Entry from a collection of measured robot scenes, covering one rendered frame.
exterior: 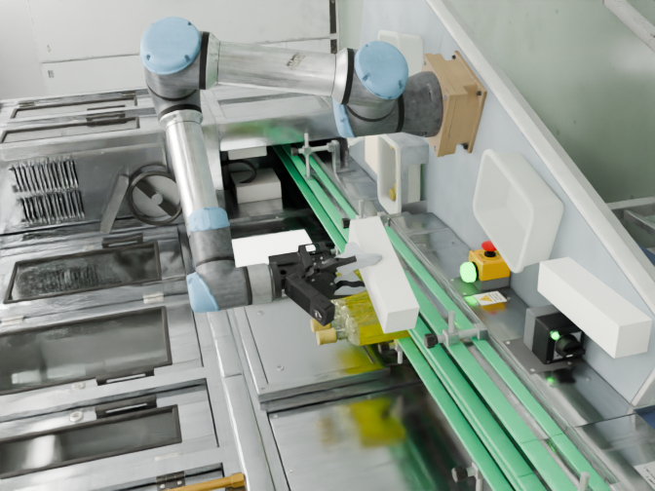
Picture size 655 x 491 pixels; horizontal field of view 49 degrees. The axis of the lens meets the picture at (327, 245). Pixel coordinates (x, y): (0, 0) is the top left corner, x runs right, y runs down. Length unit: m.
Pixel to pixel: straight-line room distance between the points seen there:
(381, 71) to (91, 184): 1.51
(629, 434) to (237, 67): 0.98
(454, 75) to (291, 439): 0.91
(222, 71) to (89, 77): 3.98
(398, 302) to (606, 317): 0.35
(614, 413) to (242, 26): 4.50
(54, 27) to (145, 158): 2.78
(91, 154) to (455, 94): 1.50
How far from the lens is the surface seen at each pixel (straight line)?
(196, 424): 1.79
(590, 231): 1.35
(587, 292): 1.30
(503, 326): 1.50
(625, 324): 1.23
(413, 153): 1.98
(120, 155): 2.70
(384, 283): 1.33
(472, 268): 1.60
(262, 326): 2.03
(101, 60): 5.40
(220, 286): 1.31
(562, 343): 1.38
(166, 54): 1.45
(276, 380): 1.82
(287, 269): 1.36
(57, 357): 2.15
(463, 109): 1.65
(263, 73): 1.48
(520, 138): 1.52
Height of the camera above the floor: 1.47
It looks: 12 degrees down
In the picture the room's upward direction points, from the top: 99 degrees counter-clockwise
